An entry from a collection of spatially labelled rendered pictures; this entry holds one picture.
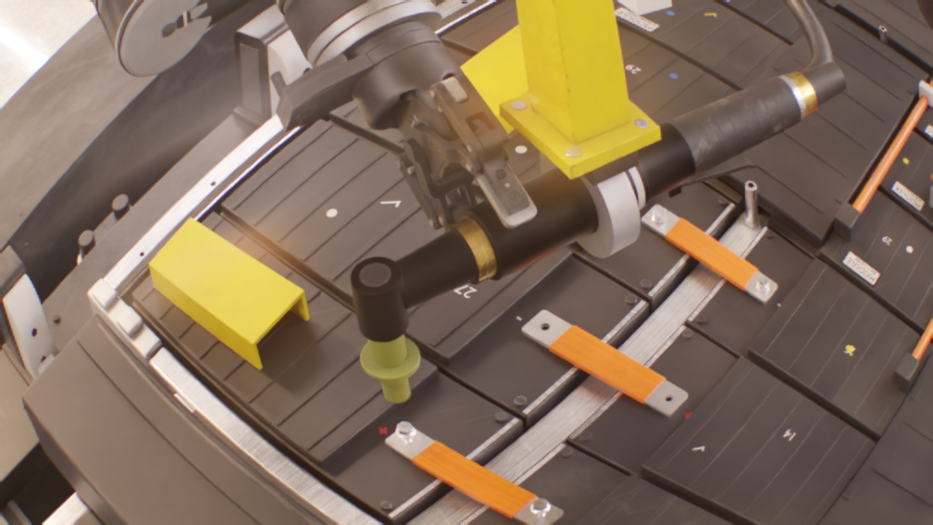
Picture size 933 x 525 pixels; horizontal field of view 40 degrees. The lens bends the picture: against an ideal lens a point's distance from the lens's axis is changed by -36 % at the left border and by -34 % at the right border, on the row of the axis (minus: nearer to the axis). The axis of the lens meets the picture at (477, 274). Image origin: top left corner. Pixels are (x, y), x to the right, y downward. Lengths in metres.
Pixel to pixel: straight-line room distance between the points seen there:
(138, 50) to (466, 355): 0.41
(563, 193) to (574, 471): 0.20
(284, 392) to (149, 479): 0.24
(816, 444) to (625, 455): 0.18
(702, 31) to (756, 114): 0.37
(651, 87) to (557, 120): 0.40
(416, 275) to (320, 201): 0.30
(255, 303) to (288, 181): 0.18
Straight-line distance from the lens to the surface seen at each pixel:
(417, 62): 1.21
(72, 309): 1.65
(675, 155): 1.25
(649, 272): 1.40
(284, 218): 1.46
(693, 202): 1.45
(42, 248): 1.87
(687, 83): 1.57
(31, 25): 4.14
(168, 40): 1.25
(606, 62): 1.14
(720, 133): 1.27
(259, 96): 1.75
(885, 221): 1.45
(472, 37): 1.63
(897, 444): 1.25
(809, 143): 1.51
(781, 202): 1.44
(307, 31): 1.24
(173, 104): 2.00
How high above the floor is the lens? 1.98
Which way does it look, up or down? 44 degrees down
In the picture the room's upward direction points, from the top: 7 degrees counter-clockwise
